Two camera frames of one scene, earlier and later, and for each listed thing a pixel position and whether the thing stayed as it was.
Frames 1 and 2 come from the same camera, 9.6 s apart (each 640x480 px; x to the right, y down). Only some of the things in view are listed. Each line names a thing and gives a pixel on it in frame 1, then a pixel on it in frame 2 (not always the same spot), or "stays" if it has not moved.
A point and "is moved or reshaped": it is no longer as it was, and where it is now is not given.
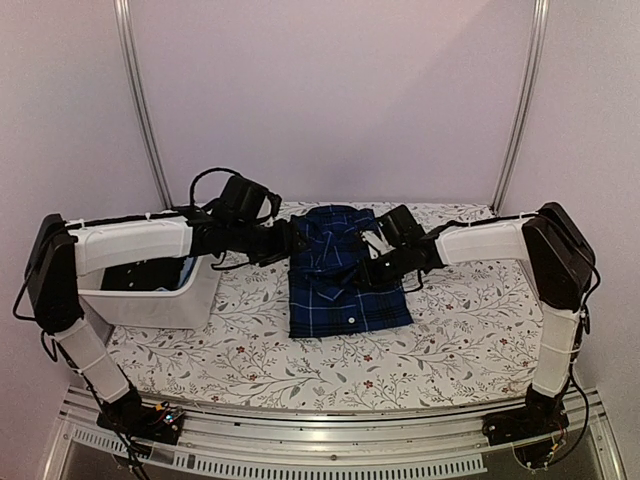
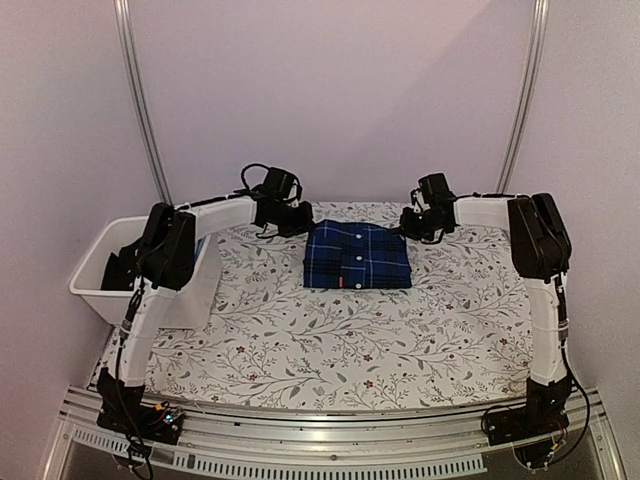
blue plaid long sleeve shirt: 324,292 is moved or reshaped
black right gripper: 371,276 → 405,226
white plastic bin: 186,307 stays
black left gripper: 286,243 → 307,222
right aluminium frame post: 529,93 stays
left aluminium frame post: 124,28 stays
